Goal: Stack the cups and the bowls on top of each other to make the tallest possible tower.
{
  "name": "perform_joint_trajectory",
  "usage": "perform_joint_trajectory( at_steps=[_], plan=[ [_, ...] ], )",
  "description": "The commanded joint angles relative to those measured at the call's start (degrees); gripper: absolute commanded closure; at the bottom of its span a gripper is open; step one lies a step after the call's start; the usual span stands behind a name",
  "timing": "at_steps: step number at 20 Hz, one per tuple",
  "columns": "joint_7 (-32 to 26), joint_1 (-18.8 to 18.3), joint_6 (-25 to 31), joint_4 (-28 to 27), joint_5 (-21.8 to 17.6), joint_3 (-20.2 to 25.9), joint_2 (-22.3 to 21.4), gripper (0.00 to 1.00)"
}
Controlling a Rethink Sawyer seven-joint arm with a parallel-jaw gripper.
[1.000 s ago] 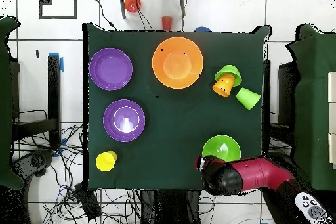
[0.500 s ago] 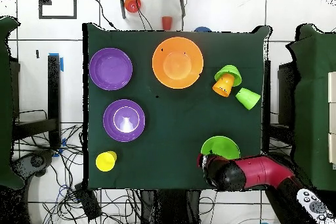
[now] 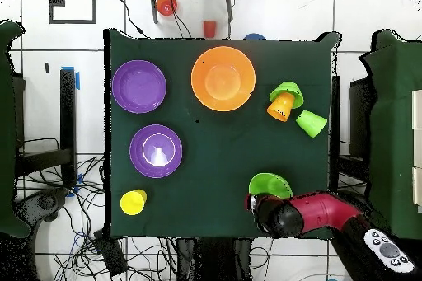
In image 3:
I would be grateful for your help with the large green bowl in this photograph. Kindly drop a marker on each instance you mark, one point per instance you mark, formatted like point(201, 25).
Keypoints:
point(268, 183)

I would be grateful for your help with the green cup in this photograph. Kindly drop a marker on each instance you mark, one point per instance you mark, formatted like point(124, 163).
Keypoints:
point(311, 122)

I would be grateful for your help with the orange cup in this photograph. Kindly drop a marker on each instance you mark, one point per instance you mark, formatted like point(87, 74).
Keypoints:
point(280, 106)

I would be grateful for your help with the small green bowl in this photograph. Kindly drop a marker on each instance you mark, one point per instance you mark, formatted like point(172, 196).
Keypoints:
point(290, 89)

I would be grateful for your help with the large orange bowl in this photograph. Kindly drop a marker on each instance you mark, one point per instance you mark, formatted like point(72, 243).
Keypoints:
point(223, 60)

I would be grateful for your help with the blue bowl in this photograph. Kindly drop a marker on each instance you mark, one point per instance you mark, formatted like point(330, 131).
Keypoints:
point(254, 37)

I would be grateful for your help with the purple bowl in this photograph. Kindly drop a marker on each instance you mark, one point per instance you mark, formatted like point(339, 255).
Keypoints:
point(137, 150)
point(139, 73)

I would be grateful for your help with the red cup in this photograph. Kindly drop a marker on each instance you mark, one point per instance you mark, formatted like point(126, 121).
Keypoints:
point(209, 29)

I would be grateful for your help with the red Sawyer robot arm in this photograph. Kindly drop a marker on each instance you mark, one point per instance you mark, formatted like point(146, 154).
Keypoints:
point(323, 211)

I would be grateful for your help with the dark green tablecloth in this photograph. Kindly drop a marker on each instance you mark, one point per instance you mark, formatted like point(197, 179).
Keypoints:
point(211, 195)

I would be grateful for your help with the yellow cup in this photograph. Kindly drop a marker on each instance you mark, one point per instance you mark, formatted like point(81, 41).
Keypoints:
point(131, 203)

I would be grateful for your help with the black box on floor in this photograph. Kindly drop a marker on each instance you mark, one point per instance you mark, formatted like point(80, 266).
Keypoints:
point(112, 254)

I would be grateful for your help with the neighbouring green table cloth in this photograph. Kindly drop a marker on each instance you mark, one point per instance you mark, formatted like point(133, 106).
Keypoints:
point(6, 129)
point(392, 129)

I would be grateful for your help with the white boxes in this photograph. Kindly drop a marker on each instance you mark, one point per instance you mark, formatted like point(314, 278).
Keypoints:
point(417, 149)

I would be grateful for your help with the grey black machine base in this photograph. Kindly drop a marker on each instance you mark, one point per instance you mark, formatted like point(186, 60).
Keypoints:
point(43, 202)

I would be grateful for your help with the small orange bowl on floor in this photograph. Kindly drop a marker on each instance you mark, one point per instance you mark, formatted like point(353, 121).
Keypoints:
point(166, 4)

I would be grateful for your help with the black post stand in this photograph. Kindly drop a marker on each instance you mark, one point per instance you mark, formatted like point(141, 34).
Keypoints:
point(68, 113)

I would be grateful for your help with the grey camera stand legs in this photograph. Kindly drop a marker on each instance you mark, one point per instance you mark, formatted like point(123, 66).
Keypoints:
point(153, 4)

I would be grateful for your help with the black square frame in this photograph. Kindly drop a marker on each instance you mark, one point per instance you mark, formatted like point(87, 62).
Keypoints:
point(94, 4)

